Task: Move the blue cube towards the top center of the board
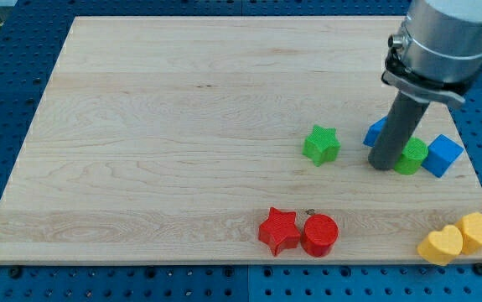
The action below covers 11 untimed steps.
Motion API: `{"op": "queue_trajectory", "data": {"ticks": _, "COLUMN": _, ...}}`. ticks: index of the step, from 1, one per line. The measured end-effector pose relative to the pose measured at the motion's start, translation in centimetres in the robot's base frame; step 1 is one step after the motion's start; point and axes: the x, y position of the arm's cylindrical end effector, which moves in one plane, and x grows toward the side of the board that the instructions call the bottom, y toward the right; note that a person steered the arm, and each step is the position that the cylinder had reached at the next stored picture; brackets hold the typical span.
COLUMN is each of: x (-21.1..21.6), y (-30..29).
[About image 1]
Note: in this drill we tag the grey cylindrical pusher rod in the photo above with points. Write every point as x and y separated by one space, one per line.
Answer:
401 122

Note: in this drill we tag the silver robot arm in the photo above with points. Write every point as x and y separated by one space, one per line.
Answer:
434 56

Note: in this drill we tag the blue cube block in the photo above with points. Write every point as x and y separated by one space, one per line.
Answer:
442 152

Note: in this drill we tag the wooden board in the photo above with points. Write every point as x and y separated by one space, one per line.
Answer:
167 140

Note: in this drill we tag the blue block behind rod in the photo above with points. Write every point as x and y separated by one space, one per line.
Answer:
373 132

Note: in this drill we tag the green cylinder block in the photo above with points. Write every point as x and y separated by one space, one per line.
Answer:
411 157

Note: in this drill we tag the green star block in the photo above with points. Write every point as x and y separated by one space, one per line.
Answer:
321 145

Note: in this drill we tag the yellow hexagon block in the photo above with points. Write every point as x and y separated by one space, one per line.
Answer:
470 227

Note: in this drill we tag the yellow heart block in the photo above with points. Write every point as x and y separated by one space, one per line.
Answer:
441 247

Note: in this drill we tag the red cylinder block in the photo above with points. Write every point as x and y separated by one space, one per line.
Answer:
320 232

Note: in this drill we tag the red star block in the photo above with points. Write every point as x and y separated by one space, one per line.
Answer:
279 231

